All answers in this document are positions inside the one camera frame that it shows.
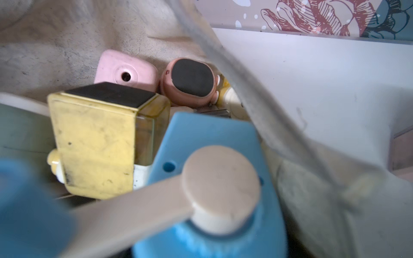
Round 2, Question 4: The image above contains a green pencil sharpener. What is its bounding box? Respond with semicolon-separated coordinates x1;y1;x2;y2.
1;92;55;177

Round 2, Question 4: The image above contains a pink dark-faced pencil sharpener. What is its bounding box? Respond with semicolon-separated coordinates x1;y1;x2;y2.
159;58;221;109

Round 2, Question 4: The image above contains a cream green-handled tote bag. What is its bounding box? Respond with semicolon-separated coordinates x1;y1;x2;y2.
1;1;413;258

